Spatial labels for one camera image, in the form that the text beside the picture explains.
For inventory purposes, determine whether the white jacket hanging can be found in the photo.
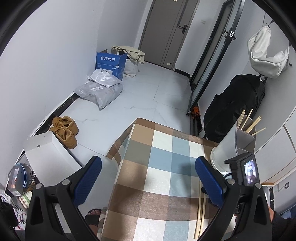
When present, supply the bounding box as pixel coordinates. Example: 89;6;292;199
247;25;291;79

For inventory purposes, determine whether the blue cardboard box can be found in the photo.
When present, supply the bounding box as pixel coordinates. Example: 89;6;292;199
95;52;127;80

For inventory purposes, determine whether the black backpack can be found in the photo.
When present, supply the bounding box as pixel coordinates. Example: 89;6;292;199
204;74;267;143

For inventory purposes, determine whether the small screen device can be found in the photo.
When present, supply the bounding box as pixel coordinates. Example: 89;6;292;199
7;166;24;196

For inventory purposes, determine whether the blue round appliance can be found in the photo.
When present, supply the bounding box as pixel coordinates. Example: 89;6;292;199
7;163;32;197

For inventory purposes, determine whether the white cardboard box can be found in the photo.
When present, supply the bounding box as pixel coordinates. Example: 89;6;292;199
23;132;82;187

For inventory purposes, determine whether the grey plastic mailer bag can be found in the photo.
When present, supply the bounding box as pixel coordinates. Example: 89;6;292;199
74;81;123;110

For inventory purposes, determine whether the checkered blue brown tablecloth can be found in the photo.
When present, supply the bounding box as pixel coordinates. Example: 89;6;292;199
100;118;217;240

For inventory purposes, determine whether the grey entrance door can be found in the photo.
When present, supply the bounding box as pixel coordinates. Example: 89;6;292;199
139;0;199;70

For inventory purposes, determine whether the white plastic mailer bag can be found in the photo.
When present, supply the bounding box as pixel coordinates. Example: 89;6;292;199
87;68;122;88

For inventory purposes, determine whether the beige cloth bag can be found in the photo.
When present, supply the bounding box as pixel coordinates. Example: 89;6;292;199
111;46;145;77

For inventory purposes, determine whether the black framed glass door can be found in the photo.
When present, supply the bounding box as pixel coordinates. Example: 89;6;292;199
187;0;245;115

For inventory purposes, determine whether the person's right hand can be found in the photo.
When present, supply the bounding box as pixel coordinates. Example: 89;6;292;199
233;203;296;241

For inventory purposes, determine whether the grey cylindrical utensil holder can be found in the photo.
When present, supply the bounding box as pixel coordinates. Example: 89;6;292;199
210;123;256;176

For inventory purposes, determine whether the person's foot in sandal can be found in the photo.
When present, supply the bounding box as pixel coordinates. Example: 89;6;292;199
85;208;101;235

